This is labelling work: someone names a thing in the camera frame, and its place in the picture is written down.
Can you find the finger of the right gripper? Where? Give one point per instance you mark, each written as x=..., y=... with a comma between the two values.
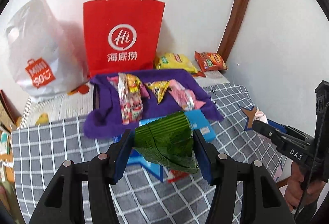
x=281, y=140
x=277, y=126

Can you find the orange chips bag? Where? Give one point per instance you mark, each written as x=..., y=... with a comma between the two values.
x=208, y=61

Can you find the brown wooden door frame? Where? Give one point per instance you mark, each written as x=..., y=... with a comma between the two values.
x=237, y=14

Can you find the right human hand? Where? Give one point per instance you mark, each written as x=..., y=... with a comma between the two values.
x=293, y=193

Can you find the yellow chips bag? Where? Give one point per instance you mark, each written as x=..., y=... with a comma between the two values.
x=174, y=61

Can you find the white plastic Miniso bag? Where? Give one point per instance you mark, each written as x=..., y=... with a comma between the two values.
x=41, y=58

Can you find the white strawberry snack packet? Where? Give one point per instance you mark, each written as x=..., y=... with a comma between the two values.
x=131, y=105

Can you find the pink triangular snack packet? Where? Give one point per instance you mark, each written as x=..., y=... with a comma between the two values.
x=185, y=98

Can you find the red paper shopping bag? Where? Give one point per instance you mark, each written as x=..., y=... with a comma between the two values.
x=121, y=35

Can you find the blue tissue pack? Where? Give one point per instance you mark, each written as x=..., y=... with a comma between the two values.
x=198, y=121

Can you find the purple towel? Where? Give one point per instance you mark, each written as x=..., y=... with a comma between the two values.
x=105, y=121

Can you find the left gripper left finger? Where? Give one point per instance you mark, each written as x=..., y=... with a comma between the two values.
x=62, y=201

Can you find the red snack packet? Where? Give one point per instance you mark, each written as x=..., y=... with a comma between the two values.
x=175, y=175

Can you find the brown framed picture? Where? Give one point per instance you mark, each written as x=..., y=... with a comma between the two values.
x=10, y=118

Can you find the yellow crispy snack packet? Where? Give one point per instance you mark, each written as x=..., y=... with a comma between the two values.
x=158, y=88

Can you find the printed newspaper sheet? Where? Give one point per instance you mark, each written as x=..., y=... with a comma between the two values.
x=59, y=108

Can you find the pink yellow fries snack packet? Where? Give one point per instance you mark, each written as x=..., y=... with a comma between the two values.
x=134, y=84

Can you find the green snack packet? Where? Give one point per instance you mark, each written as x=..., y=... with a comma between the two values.
x=167, y=141

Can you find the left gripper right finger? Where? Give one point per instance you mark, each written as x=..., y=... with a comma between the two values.
x=262, y=200

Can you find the small pink snack packet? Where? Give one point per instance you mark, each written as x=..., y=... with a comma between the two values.
x=261, y=116

